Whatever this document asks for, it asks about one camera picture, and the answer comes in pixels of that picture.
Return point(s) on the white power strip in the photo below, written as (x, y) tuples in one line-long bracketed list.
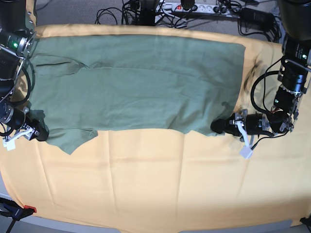
[(198, 9)]

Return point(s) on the black central stand post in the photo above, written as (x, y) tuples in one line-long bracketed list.
[(147, 12)]

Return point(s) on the yellow table cloth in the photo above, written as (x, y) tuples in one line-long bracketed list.
[(163, 181)]

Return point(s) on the black power adapter brick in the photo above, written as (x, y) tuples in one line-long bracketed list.
[(256, 17)]

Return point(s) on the green T-shirt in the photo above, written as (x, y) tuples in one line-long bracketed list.
[(86, 84)]

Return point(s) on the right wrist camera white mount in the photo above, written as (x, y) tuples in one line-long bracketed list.
[(9, 141)]

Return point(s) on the black clamp at right corner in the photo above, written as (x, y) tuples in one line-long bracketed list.
[(306, 221)]

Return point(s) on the blue clamp with red pad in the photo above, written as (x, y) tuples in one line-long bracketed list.
[(10, 209)]

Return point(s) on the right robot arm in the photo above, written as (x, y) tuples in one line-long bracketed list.
[(17, 34)]

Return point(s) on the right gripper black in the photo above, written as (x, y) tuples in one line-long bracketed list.
[(17, 120)]

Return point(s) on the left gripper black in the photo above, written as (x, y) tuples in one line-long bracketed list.
[(253, 124)]

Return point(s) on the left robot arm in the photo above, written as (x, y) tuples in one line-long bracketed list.
[(293, 72)]

